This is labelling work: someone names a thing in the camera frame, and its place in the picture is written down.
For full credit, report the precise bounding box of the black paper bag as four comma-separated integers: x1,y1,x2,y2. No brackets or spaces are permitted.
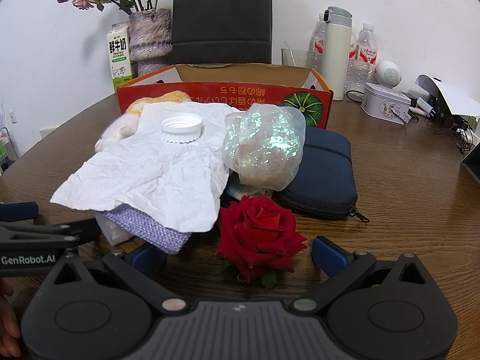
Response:
172,0,272,65

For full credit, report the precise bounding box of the blue white tissue packet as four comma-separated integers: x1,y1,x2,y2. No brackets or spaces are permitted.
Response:
224,174,276,200

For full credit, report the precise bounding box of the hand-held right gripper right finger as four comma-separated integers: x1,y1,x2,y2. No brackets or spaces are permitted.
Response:
290,235,428,314

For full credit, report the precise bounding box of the clear plastic case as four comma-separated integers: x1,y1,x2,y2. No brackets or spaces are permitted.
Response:
94,212,133,246

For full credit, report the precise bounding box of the tangled black earphone cable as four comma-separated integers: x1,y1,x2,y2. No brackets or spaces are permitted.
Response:
433,114,474,153

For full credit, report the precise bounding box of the pale printed tin box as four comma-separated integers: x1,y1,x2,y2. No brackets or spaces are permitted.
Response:
361,82,412,125

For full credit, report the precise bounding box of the white paper sheet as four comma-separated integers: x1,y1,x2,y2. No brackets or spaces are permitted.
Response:
415,74,480,117

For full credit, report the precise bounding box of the wire storage rack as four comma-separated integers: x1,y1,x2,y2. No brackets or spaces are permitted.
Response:
0,103,19,175

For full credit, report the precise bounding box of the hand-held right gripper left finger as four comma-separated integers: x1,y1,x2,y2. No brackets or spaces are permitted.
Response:
54,242,188,315

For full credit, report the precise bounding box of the brown wooden desk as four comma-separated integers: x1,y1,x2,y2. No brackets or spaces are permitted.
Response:
0,90,480,360

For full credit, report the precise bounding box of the white green milk carton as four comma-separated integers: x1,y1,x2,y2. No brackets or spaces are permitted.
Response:
107,22,134,92

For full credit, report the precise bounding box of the pink speckled ceramic vase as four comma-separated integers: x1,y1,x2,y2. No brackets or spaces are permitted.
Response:
128,8,173,77

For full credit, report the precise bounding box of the white round speaker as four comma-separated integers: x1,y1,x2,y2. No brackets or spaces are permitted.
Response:
376,60,403,87

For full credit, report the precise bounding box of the navy zip pouch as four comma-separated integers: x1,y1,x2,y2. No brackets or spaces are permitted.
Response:
277,127,370,223

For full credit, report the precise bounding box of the red artificial rose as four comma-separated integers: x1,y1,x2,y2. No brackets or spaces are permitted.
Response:
215,195,308,293

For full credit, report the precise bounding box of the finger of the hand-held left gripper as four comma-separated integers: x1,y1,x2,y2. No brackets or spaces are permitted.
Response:
0,202,40,223
0,217,102,259

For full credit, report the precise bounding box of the glittery clear plastic bag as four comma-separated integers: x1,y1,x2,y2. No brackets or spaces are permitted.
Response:
222,104,307,192

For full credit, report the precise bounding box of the white thermos bottle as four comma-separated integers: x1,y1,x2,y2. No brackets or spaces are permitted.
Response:
322,6,353,101

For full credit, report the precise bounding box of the purple knitted cloth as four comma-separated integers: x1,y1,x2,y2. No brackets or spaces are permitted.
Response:
102,204,194,254

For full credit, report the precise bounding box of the clear glass cup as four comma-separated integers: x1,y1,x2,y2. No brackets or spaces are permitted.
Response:
281,48,316,70

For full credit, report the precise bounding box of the yellow white plush hamster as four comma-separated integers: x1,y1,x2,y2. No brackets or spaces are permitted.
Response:
94,90,192,153

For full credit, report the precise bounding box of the person's left hand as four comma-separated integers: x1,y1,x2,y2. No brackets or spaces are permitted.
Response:
0,278,22,350

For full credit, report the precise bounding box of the red cardboard box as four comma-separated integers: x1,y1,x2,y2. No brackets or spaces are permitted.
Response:
115,63,334,130

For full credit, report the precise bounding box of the white plastic screw cap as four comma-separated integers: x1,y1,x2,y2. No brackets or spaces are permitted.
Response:
160,114,205,144

